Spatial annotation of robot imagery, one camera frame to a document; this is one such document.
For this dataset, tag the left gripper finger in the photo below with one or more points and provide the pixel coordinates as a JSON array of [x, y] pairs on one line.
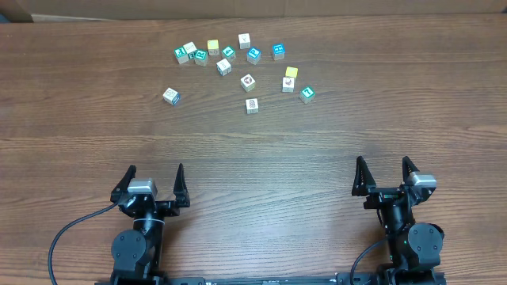
[[180, 189], [122, 186]]

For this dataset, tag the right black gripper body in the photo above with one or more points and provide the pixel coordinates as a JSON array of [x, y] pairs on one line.
[[381, 197]]

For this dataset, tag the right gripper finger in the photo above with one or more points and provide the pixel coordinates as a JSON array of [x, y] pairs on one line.
[[407, 168], [363, 180]]

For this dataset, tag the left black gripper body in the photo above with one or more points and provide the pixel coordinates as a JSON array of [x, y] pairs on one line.
[[165, 207]]

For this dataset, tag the white block owl picture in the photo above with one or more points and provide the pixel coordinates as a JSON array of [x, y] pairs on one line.
[[252, 106]]

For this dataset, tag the white block dark round picture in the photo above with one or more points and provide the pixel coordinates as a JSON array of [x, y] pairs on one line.
[[247, 82]]

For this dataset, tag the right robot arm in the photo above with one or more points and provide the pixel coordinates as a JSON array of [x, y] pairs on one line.
[[414, 247]]

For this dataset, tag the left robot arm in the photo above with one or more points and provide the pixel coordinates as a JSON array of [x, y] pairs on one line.
[[137, 252]]

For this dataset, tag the green number seven block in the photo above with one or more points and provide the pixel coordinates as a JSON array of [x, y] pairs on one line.
[[307, 94]]

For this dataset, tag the white block red picture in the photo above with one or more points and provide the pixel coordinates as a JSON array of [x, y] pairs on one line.
[[288, 85]]

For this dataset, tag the white block blue side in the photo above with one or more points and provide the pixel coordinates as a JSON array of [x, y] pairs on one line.
[[224, 67]]

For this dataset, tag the yellow block right side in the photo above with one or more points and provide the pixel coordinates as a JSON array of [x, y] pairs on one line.
[[291, 72]]

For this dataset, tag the yellow block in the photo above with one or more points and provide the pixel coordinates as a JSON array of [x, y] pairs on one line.
[[213, 47], [291, 72]]

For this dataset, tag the green wheelchair symbol block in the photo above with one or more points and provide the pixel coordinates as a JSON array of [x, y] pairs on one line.
[[181, 55]]

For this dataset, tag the green letter block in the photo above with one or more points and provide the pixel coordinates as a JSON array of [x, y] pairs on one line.
[[201, 57]]

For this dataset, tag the plain white lettered block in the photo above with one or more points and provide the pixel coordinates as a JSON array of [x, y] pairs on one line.
[[190, 49]]

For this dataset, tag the green number four block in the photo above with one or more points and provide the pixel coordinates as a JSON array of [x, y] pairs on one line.
[[228, 53]]

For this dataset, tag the yellow top block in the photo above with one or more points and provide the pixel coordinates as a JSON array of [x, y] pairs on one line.
[[213, 47]]

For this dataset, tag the blue letter P block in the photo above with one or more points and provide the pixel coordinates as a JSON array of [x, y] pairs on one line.
[[253, 55]]

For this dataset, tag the blue picture block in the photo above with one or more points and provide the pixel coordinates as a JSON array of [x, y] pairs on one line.
[[278, 51]]

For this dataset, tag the white block top row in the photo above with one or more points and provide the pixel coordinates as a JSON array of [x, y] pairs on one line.
[[244, 41]]

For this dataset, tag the cardboard backboard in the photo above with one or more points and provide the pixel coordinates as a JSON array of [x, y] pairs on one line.
[[66, 10]]

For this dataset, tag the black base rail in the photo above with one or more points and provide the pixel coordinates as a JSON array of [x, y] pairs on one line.
[[337, 279]]

